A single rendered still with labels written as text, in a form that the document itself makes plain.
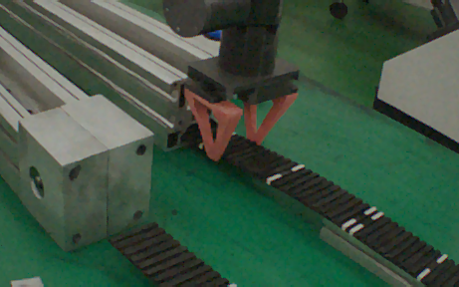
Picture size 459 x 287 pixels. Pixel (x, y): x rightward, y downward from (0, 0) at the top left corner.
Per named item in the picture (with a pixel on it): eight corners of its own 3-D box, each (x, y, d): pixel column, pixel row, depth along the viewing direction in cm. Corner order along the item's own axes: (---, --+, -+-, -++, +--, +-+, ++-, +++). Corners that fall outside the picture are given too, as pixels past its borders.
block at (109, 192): (168, 213, 68) (176, 127, 64) (65, 253, 60) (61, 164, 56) (114, 169, 74) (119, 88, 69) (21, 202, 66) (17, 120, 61)
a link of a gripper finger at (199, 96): (175, 149, 76) (184, 68, 71) (226, 133, 80) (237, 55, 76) (218, 180, 72) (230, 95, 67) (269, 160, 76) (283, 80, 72)
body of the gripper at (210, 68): (183, 80, 72) (191, 12, 68) (257, 61, 78) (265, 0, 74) (227, 106, 68) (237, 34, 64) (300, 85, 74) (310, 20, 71)
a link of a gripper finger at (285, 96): (197, 142, 78) (207, 62, 73) (246, 126, 82) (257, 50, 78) (240, 171, 74) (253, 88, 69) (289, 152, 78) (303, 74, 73)
